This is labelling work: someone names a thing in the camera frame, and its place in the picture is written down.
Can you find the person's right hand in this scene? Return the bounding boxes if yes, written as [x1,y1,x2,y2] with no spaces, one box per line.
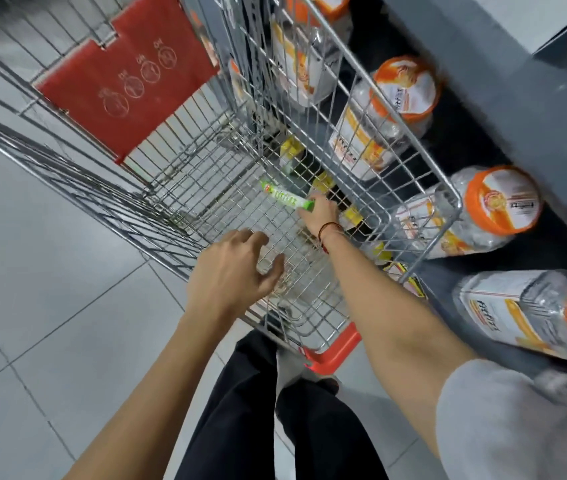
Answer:
[297,192,345,242]

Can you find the person's left hand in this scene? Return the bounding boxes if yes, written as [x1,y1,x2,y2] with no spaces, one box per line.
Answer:
[185,229,285,323]

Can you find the green white tube packet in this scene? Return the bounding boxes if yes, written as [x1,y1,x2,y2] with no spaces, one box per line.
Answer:
[260,180,316,211]

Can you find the person's left forearm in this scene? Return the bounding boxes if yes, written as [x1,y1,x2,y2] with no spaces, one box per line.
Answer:
[64,300,247,480]

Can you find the person's right forearm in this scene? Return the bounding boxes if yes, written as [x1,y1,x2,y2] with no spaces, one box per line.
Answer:
[321,230,479,458]

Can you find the red cart corner bumper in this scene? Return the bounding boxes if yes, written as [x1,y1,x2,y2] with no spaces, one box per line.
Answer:
[303,322,362,376]

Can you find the clear jar with orange lid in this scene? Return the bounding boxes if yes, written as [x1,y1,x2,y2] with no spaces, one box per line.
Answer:
[395,165,544,260]
[270,0,353,108]
[329,56,442,182]
[453,269,567,365]

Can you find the person's black trousers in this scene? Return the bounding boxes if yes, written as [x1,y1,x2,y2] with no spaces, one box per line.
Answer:
[175,329,390,480]

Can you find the grey store shelf board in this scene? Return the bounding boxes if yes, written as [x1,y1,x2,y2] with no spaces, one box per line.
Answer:
[377,0,567,258]

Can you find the red plastic cart seat flap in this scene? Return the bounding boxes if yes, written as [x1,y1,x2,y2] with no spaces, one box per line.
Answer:
[34,0,220,164]

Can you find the person's grey sleeve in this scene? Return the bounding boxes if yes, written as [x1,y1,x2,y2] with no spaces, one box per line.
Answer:
[435,359,567,480]

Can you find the red string bracelet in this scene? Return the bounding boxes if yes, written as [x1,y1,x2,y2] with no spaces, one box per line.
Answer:
[317,222,345,254]

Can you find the metal wire shopping cart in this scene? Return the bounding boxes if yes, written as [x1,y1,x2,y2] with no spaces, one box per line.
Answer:
[0,0,464,376]

